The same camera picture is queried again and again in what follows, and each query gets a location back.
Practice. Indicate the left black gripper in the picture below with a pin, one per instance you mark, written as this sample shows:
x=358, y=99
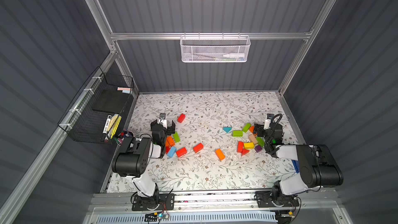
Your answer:
x=168, y=127

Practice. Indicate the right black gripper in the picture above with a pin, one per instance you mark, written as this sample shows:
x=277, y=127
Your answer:
x=259, y=129

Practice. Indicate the teal triangle block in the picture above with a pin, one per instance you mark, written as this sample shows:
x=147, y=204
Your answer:
x=227, y=129

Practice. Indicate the orange rectangular block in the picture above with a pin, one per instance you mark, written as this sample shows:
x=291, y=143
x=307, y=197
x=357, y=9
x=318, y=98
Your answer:
x=220, y=154

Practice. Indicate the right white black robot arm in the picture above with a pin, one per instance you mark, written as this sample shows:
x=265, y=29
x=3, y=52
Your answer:
x=315, y=168

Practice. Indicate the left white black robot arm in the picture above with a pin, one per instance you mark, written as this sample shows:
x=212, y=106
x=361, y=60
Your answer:
x=131, y=162

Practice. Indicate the orange block left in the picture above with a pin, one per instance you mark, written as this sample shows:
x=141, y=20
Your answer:
x=170, y=141

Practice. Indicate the green block right lower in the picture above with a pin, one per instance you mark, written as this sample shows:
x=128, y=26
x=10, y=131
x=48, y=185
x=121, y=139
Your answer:
x=260, y=141

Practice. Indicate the green block left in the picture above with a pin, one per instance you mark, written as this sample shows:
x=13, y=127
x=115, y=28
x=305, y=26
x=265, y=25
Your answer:
x=176, y=137

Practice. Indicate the purple block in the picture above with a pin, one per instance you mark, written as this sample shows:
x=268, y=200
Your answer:
x=258, y=148

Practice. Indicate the natural wood block right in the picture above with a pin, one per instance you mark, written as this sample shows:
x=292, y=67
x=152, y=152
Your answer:
x=253, y=139

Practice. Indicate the light blue block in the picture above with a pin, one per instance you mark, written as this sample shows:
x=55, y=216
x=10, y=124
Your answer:
x=171, y=152

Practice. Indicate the yellow block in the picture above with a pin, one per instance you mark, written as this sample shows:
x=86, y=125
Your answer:
x=249, y=145

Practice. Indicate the green block right tilted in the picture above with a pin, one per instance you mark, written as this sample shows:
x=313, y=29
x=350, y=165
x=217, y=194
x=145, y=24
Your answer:
x=246, y=127

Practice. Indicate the red rectangular block left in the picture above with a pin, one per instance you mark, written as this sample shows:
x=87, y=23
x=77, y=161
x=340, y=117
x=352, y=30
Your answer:
x=181, y=152

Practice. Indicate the red rectangular block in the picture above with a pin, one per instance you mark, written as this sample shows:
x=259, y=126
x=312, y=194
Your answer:
x=198, y=148
x=181, y=152

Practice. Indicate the red triangle block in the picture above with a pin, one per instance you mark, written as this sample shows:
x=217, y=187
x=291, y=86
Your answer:
x=244, y=152

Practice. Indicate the green block right flat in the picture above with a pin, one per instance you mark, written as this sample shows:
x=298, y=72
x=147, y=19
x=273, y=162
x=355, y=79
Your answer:
x=237, y=133

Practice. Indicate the blue stapler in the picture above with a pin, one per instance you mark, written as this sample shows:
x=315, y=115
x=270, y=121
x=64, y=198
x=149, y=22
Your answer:
x=296, y=166

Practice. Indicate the red rectangular block centre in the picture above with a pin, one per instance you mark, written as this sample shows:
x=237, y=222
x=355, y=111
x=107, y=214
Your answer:
x=198, y=148

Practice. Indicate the pink pen cup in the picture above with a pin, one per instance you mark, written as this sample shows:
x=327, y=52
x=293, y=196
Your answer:
x=123, y=135

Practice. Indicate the yellow highlighter pack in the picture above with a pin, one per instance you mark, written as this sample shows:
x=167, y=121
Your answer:
x=113, y=126

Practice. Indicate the white marker in basket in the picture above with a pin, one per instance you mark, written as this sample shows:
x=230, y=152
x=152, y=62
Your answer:
x=239, y=57

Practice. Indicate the black wire mesh basket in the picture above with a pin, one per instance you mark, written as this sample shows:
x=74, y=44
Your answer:
x=104, y=95

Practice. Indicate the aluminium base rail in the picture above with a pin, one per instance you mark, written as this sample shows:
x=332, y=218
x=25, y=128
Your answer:
x=212, y=200

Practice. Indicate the white wire mesh basket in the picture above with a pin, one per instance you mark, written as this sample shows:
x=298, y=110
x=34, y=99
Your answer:
x=210, y=49

